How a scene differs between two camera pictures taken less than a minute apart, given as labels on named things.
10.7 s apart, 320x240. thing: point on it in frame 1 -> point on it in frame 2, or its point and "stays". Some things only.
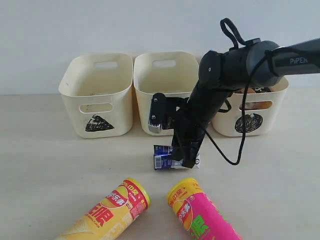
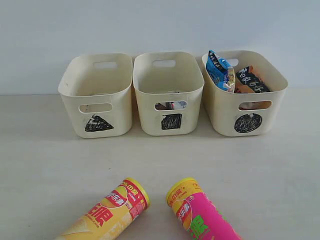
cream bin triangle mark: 97,90 stays
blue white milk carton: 163,159 -> 179,105
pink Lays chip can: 197,213 stays
